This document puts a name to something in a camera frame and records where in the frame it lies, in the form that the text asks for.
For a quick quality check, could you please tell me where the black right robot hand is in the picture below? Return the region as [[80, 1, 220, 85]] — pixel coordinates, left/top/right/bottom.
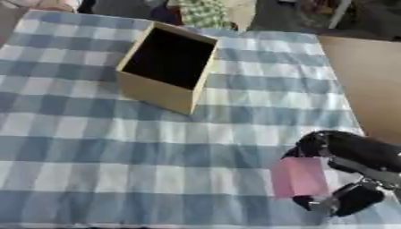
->
[[280, 130, 401, 218]]

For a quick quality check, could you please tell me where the pink rectangular block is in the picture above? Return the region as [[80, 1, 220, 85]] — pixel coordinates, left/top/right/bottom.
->
[[269, 157, 332, 199]]

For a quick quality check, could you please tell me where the tan cardboard box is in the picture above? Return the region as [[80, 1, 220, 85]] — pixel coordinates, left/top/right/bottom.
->
[[114, 21, 221, 116]]

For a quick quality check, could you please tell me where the green white checked cloth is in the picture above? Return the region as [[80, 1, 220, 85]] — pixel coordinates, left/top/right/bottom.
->
[[174, 0, 232, 30]]

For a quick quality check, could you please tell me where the person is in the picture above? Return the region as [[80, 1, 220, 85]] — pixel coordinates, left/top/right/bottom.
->
[[0, 0, 85, 13]]

